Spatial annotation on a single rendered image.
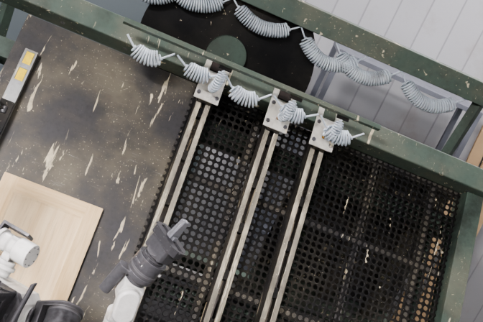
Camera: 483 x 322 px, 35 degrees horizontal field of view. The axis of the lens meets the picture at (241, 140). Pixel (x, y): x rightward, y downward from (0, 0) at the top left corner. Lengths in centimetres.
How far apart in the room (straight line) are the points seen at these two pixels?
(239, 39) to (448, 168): 105
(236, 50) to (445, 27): 241
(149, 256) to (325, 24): 164
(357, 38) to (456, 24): 217
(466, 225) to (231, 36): 128
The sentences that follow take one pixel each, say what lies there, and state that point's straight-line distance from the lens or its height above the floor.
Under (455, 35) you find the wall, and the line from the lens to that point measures 553.
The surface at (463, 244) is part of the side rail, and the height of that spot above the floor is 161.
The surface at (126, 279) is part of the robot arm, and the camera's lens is 212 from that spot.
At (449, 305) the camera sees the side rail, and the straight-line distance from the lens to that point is 321.
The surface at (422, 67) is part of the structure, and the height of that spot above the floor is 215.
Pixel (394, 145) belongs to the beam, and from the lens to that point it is 317.
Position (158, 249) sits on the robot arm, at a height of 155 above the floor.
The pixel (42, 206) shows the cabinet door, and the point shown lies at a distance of 283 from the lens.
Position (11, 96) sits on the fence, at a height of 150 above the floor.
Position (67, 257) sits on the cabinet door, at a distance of 280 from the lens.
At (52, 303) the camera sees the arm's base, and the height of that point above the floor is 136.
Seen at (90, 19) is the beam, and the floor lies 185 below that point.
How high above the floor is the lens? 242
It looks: 15 degrees down
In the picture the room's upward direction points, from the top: 25 degrees clockwise
